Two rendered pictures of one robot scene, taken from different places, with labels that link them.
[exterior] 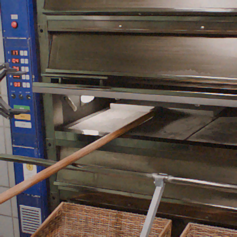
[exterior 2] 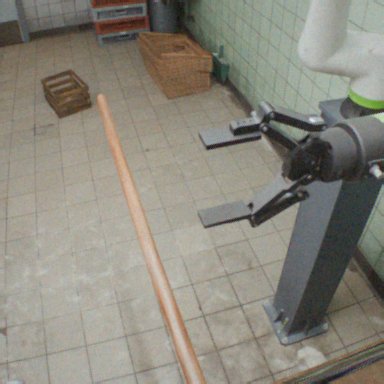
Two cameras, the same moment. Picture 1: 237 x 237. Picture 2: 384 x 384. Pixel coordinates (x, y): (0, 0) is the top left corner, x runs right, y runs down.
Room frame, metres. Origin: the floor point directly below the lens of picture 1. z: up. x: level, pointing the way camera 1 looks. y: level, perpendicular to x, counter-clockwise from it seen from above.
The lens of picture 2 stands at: (2.50, 0.03, 1.84)
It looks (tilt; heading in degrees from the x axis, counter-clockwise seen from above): 43 degrees down; 133
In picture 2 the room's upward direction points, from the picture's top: straight up
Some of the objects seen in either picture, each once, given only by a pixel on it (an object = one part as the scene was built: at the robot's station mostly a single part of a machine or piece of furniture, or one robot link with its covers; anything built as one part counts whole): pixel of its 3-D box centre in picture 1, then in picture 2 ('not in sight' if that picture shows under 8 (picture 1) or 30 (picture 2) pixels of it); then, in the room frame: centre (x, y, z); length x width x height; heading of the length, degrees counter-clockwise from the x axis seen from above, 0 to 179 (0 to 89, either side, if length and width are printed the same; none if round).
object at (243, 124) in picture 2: (10, 67); (251, 118); (2.27, 0.37, 1.57); 0.05 x 0.01 x 0.03; 61
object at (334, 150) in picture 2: not in sight; (314, 158); (2.32, 0.47, 1.48); 0.09 x 0.07 x 0.08; 61
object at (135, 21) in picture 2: not in sight; (120, 19); (-1.24, 2.76, 0.23); 0.60 x 0.40 x 0.16; 61
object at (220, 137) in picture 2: (16, 73); (230, 135); (2.26, 0.35, 1.55); 0.07 x 0.03 x 0.01; 61
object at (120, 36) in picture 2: not in sight; (121, 31); (-1.24, 2.76, 0.08); 0.60 x 0.40 x 0.16; 63
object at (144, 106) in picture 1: (174, 101); not in sight; (3.26, -0.29, 1.20); 0.55 x 0.36 x 0.03; 62
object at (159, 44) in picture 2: not in sight; (174, 51); (0.04, 2.39, 0.32); 0.56 x 0.49 x 0.28; 159
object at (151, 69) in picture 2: not in sight; (174, 69); (0.02, 2.39, 0.14); 0.56 x 0.49 x 0.28; 157
